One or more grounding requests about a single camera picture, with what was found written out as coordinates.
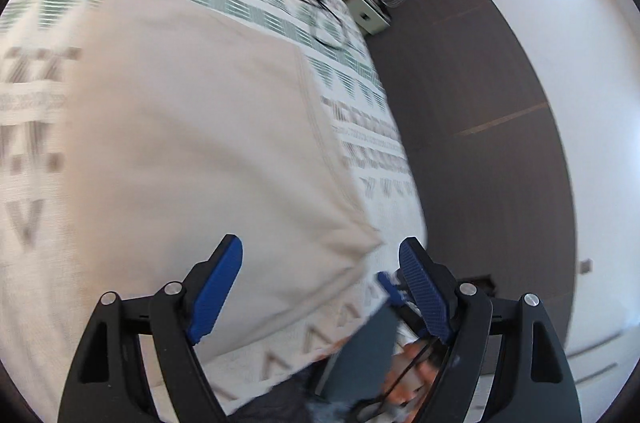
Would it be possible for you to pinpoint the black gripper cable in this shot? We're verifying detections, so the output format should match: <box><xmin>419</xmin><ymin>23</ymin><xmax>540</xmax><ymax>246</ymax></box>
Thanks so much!
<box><xmin>350</xmin><ymin>337</ymin><xmax>437</xmax><ymax>423</ymax></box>

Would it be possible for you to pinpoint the person's right hand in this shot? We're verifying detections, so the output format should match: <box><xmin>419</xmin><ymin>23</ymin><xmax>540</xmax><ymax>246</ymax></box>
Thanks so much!
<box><xmin>387</xmin><ymin>344</ymin><xmax>443</xmax><ymax>411</ymax></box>

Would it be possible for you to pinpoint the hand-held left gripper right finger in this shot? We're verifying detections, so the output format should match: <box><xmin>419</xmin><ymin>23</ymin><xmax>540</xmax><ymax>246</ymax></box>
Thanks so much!
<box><xmin>398</xmin><ymin>237</ymin><xmax>583</xmax><ymax>423</ymax></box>

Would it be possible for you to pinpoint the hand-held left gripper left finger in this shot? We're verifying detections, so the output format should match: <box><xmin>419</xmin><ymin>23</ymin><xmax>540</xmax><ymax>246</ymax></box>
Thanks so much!
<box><xmin>57</xmin><ymin>234</ymin><xmax>244</xmax><ymax>423</ymax></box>

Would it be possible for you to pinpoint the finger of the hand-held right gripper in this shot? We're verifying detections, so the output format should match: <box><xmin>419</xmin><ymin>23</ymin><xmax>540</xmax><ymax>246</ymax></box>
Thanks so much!
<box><xmin>376</xmin><ymin>270</ymin><xmax>430</xmax><ymax>338</ymax></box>

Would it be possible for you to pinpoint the triangle patterned blanket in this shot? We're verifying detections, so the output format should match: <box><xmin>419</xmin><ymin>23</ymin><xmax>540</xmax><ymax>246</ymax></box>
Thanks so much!
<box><xmin>0</xmin><ymin>0</ymin><xmax>430</xmax><ymax>406</ymax></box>

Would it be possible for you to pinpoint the large beige sweatshirt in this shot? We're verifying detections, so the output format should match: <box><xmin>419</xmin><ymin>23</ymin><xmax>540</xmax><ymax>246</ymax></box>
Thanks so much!
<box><xmin>50</xmin><ymin>0</ymin><xmax>387</xmax><ymax>365</ymax></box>

